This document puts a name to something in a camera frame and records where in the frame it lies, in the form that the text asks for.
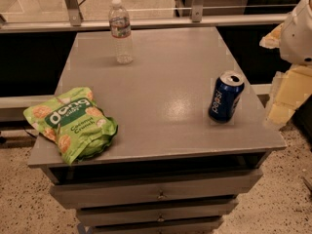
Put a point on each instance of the bottom grey drawer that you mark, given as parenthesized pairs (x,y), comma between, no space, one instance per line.
(206,224)

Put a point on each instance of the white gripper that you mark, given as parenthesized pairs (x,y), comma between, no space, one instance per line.
(297,38)

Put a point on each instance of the blue pepsi can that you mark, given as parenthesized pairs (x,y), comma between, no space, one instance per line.
(227,90)

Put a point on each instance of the metal railing frame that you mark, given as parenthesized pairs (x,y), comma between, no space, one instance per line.
(53,15)

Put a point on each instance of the grey drawer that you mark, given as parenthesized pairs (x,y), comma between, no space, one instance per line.
(156,212)
(155,189)
(206,224)

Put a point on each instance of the clear plastic water bottle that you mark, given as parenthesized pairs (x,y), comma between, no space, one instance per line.
(120,27)

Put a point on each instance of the grey drawer cabinet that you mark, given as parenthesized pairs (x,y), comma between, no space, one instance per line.
(160,102)

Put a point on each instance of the green coconut chips bag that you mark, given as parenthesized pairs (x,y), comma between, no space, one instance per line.
(74,123)

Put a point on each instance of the middle grey drawer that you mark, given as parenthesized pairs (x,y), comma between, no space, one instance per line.
(156,212)

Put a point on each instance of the top grey drawer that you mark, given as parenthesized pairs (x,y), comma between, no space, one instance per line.
(155,189)

